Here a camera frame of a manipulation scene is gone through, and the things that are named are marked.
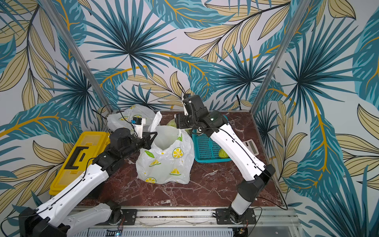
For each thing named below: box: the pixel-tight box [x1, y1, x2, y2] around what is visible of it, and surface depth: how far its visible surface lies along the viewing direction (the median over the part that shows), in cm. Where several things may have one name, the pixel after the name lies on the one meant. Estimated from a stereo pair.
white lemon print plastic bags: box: [106, 103, 157, 132], surface depth 112 cm
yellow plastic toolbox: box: [48, 131, 111, 196], surface depth 78 cm
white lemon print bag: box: [135, 111, 195, 185], surface depth 78 cm
